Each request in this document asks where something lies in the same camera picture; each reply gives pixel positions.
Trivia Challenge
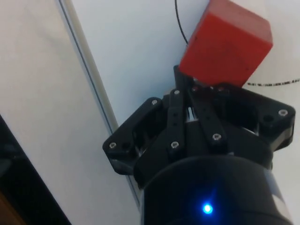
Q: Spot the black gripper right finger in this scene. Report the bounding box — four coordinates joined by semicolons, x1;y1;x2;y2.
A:
187;78;296;155

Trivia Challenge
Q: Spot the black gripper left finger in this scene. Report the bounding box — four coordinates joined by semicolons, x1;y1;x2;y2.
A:
102;65;189;188

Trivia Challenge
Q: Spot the red cube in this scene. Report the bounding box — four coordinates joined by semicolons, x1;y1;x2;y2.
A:
178;0;274;89

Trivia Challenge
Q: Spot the flat whiteboard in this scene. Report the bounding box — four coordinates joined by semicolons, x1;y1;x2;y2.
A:
56;0;300;207

